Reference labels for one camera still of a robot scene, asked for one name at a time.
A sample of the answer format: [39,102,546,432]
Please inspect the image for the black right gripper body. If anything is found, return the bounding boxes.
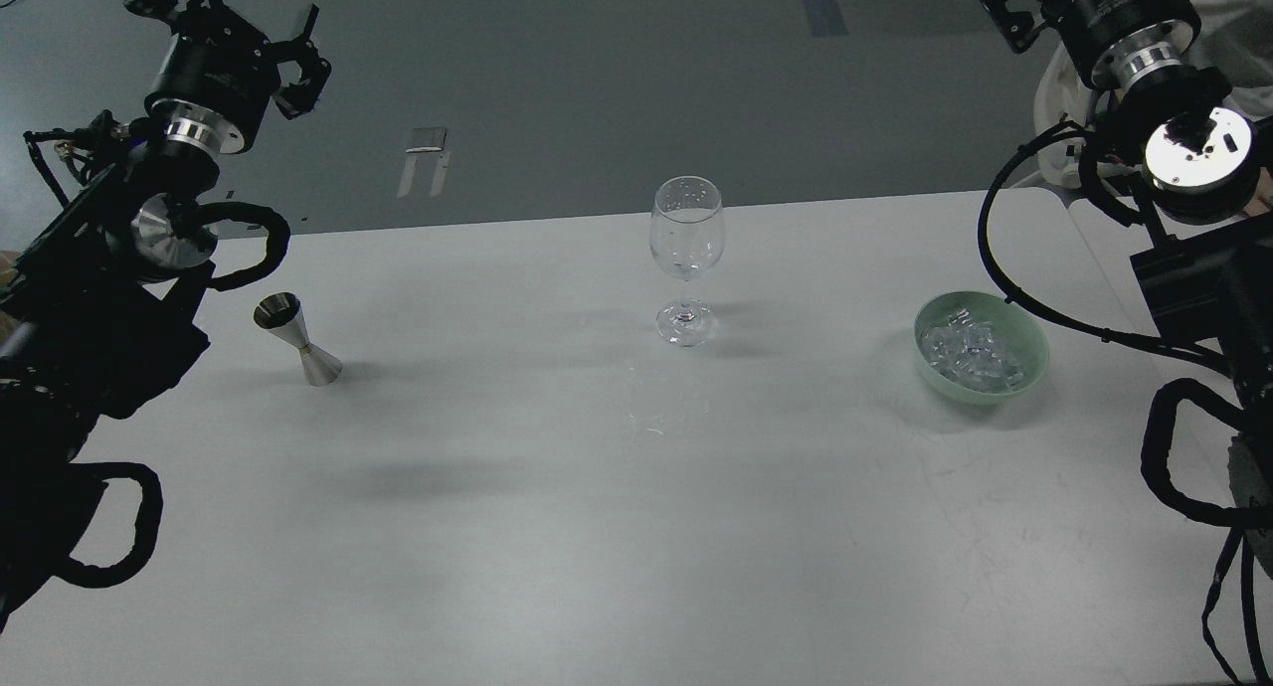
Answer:
[1044,0,1200,81]

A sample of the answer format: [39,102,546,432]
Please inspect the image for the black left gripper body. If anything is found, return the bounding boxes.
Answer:
[145,0,274,157]

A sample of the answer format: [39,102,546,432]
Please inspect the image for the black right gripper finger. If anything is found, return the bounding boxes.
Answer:
[979,0,1057,55]

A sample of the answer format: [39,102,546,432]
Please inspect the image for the steel double jigger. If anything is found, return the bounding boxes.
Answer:
[252,291,344,387]

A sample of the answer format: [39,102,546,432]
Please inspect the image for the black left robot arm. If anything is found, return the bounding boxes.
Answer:
[1,0,332,619]

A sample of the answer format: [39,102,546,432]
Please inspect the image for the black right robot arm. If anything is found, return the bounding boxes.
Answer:
[976,0,1270,685]

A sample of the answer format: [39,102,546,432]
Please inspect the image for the clear ice cubes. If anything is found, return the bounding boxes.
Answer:
[919,308,1023,395]

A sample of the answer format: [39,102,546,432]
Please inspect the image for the clear wine glass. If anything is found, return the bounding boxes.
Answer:
[648,177,726,347]

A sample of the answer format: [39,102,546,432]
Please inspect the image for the grey floor tape marker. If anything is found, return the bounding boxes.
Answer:
[395,125,452,200]

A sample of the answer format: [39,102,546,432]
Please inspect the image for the green bowl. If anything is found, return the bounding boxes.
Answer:
[910,291,1051,407]

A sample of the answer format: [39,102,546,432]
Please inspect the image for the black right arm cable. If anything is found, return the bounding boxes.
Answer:
[978,120,1234,374]

